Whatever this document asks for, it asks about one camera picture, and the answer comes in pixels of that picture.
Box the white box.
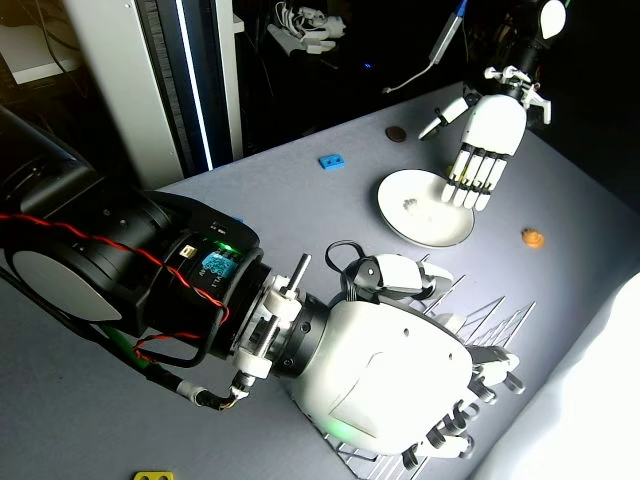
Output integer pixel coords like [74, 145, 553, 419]
[0, 22, 84, 86]

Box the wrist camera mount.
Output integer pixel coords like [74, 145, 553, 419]
[529, 97, 554, 125]

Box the wire dish rack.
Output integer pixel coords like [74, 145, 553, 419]
[319, 254, 537, 479]

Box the spare white robot hand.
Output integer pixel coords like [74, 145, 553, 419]
[267, 2, 349, 57]

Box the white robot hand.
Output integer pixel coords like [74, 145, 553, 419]
[418, 92, 528, 212]
[294, 253, 526, 471]

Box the white cable with grey adapter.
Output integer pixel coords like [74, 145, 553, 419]
[382, 0, 471, 95]

